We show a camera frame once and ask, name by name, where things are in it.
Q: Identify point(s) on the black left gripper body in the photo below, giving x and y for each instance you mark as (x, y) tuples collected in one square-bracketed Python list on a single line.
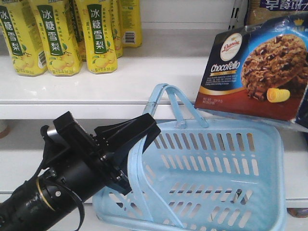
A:
[(76, 160)]

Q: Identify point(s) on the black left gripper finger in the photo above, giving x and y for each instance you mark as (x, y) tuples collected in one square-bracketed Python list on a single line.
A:
[(128, 131), (132, 149)]

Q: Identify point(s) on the light blue plastic basket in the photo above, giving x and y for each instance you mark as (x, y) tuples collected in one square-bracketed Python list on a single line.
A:
[(200, 175)]

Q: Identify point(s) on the dark blue Chocofello cookie box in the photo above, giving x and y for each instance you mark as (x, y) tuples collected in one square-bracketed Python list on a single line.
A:
[(260, 70)]

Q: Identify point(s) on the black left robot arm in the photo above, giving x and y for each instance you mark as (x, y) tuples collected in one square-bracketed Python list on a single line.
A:
[(39, 203)]

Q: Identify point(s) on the white supermarket shelf unit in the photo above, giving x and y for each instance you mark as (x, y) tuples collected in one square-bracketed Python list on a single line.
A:
[(177, 39)]

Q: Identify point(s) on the yellow pear drink bottle right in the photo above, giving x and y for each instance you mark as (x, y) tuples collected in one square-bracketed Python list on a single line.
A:
[(99, 43)]

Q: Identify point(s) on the yellow pear drink bottle rear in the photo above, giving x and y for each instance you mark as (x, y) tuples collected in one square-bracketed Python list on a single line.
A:
[(130, 22)]

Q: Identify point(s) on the yellow pear drink bottle left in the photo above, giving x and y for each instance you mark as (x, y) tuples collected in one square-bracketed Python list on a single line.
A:
[(22, 37)]

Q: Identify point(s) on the blue breakfast biscuit bag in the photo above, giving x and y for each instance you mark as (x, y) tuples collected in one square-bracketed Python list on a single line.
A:
[(260, 11)]

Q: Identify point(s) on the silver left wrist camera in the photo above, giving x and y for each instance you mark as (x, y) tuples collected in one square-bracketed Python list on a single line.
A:
[(53, 134)]

